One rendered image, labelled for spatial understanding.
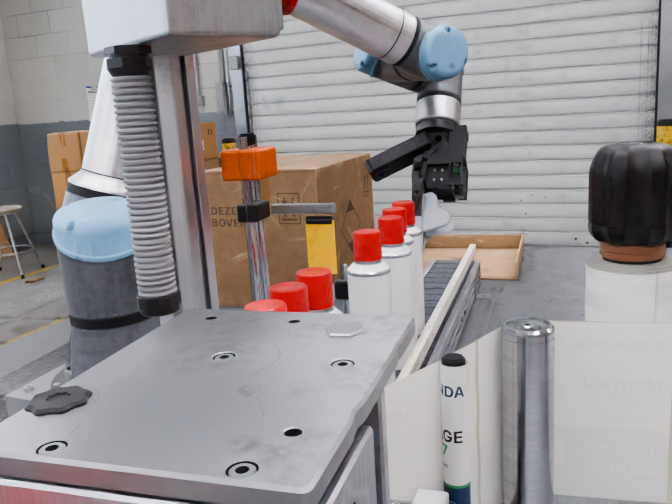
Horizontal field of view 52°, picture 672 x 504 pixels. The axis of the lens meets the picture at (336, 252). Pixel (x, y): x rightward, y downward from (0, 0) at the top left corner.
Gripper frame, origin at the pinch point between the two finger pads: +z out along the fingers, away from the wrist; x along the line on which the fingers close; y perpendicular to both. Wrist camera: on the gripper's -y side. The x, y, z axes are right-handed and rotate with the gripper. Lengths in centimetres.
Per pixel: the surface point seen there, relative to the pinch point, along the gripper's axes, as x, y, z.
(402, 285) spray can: -19.6, 2.5, 11.8
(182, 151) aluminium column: -52, -12, 7
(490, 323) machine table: 19.9, 10.2, 8.6
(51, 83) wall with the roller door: 359, -432, -270
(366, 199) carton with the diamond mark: 29.1, -17.5, -19.1
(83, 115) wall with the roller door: 371, -398, -241
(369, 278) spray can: -29.7, 0.9, 13.6
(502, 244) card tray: 70, 8, -22
